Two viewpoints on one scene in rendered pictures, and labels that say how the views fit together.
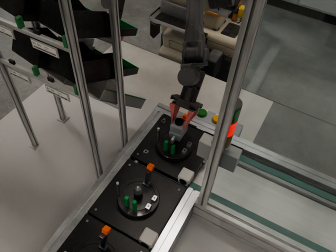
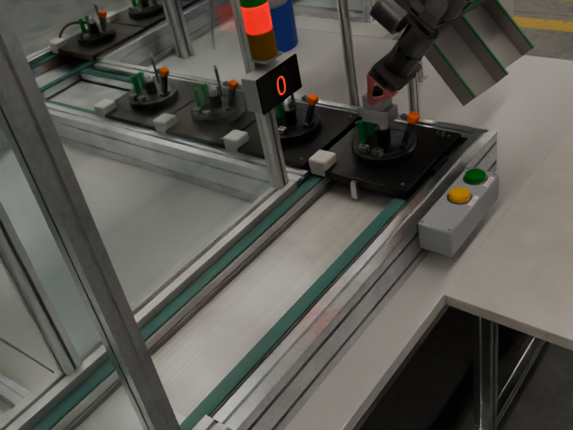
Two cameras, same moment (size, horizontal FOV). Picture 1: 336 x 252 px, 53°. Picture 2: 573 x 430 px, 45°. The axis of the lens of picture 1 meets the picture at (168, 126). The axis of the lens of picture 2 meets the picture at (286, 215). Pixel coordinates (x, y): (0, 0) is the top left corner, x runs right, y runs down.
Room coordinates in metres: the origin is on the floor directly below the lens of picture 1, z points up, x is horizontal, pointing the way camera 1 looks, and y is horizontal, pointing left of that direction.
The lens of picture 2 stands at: (0.94, -1.31, 1.76)
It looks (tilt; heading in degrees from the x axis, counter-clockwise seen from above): 35 degrees down; 109
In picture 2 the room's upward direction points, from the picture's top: 12 degrees counter-clockwise
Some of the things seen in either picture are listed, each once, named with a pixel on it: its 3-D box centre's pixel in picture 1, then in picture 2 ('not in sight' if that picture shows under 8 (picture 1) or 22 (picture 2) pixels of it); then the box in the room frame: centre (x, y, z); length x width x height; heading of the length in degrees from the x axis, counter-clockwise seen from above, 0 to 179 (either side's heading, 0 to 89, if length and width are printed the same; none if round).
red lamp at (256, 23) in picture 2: not in sight; (257, 16); (0.57, -0.15, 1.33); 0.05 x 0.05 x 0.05
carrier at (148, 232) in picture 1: (138, 193); (289, 113); (0.53, 0.08, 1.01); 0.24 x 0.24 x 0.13; 64
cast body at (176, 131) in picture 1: (177, 129); (374, 103); (0.75, -0.03, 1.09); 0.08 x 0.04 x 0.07; 155
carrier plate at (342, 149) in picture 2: (174, 147); (385, 153); (0.76, -0.03, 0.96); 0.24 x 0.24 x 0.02; 64
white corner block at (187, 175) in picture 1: (185, 177); (322, 163); (0.63, -0.08, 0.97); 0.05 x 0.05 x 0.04; 64
